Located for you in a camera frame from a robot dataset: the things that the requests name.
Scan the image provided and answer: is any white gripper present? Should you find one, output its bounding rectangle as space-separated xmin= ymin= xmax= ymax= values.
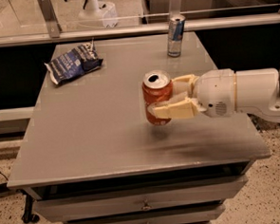
xmin=147 ymin=68 xmax=236 ymax=120

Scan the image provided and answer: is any grey drawer cabinet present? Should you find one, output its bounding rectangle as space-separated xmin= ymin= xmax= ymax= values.
xmin=8 ymin=33 xmax=270 ymax=224

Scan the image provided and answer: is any red coke can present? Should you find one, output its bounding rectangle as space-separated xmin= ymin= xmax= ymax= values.
xmin=142 ymin=70 xmax=173 ymax=125

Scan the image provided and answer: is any blue chip bag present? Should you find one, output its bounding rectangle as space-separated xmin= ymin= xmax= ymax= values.
xmin=45 ymin=41 xmax=103 ymax=84

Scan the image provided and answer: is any black caster leg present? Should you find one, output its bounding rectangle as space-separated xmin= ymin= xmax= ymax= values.
xmin=22 ymin=193 xmax=39 ymax=224

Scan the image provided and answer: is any white pedestal base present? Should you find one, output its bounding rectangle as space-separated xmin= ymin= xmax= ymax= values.
xmin=76 ymin=0 xmax=120 ymax=30

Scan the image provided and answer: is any grey drawer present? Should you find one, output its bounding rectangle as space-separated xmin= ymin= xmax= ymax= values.
xmin=65 ymin=204 xmax=225 ymax=224
xmin=34 ymin=175 xmax=248 ymax=222

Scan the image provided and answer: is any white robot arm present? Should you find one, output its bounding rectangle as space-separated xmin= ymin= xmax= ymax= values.
xmin=142 ymin=68 xmax=280 ymax=125

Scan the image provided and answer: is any top grey drawer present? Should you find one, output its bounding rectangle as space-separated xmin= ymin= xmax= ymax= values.
xmin=34 ymin=175 xmax=248 ymax=222

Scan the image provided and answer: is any metal drawer knob upper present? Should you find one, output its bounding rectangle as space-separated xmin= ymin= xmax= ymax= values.
xmin=141 ymin=200 xmax=152 ymax=212

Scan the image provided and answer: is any metal railing bar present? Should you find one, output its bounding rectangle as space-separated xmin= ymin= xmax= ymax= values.
xmin=0 ymin=13 xmax=280 ymax=47

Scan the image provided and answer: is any blue silver energy drink can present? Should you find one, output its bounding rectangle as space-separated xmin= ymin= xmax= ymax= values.
xmin=167 ymin=14 xmax=186 ymax=58

